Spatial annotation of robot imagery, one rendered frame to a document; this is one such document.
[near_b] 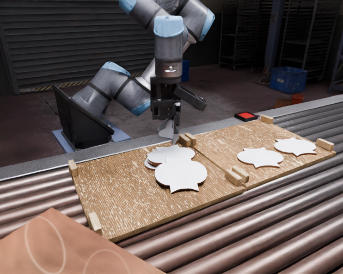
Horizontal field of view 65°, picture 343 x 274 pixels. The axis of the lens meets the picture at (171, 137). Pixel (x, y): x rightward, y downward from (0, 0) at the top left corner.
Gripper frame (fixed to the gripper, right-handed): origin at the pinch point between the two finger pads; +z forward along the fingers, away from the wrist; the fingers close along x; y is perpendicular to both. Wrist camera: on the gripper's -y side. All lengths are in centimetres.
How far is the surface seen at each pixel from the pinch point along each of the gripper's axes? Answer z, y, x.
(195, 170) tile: 4.7, -4.2, 10.8
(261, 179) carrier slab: 7.5, -23.3, 13.4
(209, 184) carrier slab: 7.6, -7.8, 13.6
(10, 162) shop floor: 100, 136, -176
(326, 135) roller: 9, -65, -16
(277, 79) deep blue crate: 76, -248, -380
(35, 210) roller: 10.2, 38.8, 15.4
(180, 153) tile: 4.2, -1.5, 1.1
